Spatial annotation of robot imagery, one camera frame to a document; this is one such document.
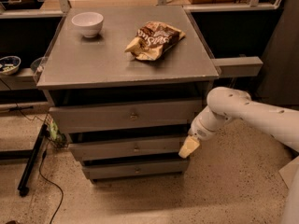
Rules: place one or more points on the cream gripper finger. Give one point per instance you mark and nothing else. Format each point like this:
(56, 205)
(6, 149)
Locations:
(190, 144)

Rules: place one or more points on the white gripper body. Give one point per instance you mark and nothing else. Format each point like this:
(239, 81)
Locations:
(200, 130)

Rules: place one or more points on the grey drawer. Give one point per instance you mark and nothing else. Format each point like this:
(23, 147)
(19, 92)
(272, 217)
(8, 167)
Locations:
(136, 168)
(128, 147)
(108, 117)

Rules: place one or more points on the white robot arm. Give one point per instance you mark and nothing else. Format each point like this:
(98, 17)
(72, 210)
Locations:
(225, 104)

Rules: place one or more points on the grey bottom drawer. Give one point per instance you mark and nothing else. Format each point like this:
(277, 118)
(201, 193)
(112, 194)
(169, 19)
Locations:
(136, 168)

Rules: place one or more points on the grey drawer cabinet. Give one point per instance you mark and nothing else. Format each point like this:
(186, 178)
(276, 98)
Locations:
(97, 71)

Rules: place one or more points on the grey top drawer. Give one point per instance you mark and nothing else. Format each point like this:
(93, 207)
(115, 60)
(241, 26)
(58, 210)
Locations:
(108, 117)

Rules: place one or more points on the grey side shelf right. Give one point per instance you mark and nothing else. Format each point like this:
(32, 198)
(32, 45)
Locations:
(238, 66)

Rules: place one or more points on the grey side shelf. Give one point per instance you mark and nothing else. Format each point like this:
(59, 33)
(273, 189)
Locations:
(238, 66)
(22, 80)

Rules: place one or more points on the brown snack chip bag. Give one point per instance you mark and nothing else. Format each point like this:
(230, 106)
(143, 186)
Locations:
(153, 40)

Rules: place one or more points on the white ceramic bowl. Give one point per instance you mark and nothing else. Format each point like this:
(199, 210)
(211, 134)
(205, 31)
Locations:
(88, 24)

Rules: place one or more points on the clear glass bowl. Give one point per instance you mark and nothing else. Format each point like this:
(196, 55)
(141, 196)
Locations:
(38, 63)

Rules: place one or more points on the black table leg bar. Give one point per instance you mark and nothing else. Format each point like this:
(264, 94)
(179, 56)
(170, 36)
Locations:
(22, 188)

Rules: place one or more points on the grey side shelf left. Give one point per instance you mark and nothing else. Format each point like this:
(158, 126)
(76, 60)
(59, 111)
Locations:
(22, 80)

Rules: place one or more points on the blue patterned bowl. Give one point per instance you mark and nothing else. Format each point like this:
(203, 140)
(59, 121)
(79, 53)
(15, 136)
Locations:
(9, 65)

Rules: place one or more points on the green item in wire basket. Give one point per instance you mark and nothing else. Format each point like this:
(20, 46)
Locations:
(57, 138)

